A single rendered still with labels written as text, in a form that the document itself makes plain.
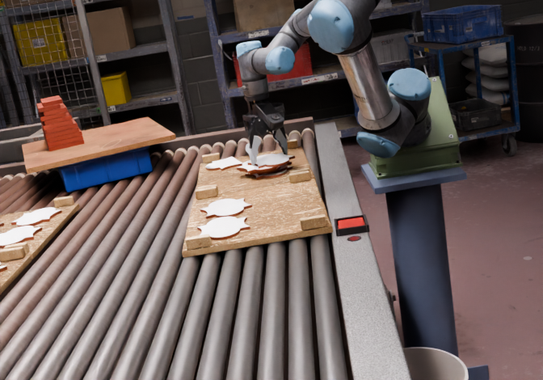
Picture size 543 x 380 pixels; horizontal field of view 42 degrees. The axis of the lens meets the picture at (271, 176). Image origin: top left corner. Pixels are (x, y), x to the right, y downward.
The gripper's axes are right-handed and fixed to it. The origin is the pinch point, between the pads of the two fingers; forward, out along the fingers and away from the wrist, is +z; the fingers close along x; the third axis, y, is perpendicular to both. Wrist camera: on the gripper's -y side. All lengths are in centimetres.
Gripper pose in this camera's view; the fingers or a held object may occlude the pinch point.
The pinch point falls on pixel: (271, 159)
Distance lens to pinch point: 214.4
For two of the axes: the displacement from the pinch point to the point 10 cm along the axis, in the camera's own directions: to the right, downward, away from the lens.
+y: -4.6, -1.7, 8.7
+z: 1.6, 9.5, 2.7
